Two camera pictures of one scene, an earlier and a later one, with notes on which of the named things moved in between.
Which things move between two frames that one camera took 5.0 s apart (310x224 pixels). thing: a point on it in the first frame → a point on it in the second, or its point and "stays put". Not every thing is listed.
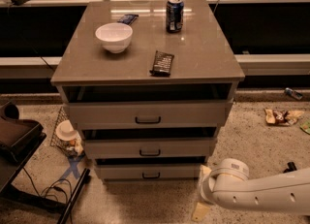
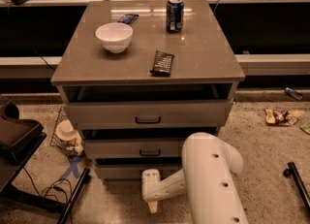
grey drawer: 148,171 stays put
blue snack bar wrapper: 128,18 stays put
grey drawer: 149,114 stays put
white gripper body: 204,185 → 150,185
